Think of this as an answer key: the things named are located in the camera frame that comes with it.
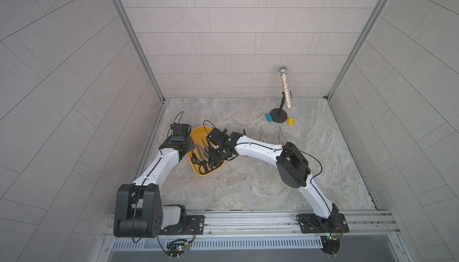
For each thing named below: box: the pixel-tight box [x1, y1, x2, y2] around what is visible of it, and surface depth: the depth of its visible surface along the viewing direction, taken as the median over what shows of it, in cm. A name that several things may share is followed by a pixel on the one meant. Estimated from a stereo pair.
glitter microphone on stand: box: [270, 65, 293, 124], surface depth 94 cm
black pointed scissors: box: [200, 138, 216, 170], surface depth 88 cm
